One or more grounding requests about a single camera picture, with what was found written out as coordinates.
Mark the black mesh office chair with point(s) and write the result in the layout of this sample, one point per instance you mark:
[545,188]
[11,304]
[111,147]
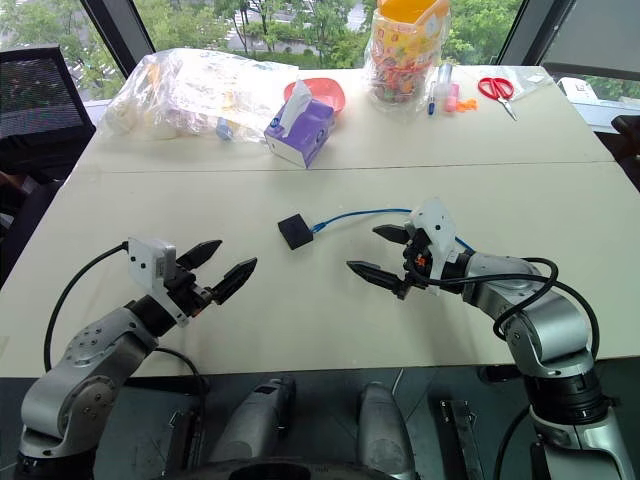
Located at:
[35,95]

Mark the black chair armrest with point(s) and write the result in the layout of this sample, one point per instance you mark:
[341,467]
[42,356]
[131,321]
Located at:
[627,145]

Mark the blue pen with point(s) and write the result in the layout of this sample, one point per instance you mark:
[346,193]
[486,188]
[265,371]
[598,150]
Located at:
[431,102]

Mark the black square adapter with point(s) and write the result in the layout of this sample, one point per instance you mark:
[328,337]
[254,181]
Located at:
[296,231]

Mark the purple tissue box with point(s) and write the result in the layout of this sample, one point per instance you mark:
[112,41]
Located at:
[300,135]

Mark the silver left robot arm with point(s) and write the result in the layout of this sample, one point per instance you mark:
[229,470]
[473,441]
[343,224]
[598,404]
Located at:
[85,350]

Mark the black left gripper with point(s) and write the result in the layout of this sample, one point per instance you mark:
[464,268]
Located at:
[186,292]

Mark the clear flat plastic bag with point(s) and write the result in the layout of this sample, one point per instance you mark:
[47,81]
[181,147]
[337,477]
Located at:
[530,80]

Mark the red plastic bowl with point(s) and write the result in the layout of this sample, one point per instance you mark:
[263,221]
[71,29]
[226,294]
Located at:
[325,90]

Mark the pink small block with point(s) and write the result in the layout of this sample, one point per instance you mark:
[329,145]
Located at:
[452,97]

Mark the dark metal floor bracket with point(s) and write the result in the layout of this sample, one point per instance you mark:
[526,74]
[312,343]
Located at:
[460,435]
[182,440]

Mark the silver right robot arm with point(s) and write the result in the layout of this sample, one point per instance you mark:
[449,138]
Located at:
[550,325]

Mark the light blue small bottle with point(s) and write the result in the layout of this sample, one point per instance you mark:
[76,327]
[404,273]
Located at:
[224,129]

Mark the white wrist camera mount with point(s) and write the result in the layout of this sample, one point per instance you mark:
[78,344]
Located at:
[437,220]
[145,260]

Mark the colourful jar in plastic wrap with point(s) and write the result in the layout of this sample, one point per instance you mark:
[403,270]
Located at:
[400,50]

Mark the clear plastic bag with packets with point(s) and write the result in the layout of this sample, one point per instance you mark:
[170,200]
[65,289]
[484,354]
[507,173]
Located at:
[190,95]

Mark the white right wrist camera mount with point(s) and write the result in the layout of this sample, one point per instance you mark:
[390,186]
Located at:
[437,220]

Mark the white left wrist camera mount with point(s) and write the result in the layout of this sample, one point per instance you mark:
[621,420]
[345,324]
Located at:
[145,260]

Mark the grey rounded robot leg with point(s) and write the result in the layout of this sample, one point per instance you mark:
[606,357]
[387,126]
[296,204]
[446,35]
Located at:
[250,420]
[382,425]

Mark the black window frame post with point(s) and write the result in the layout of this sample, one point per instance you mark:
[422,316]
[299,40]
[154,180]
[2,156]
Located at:
[535,30]
[120,35]

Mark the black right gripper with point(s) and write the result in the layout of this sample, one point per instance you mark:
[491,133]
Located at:
[417,260]

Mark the white box with label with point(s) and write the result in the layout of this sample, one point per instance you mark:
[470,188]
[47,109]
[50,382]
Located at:
[577,89]

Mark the orange small plastic piece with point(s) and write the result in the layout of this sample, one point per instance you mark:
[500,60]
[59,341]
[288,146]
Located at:
[467,105]

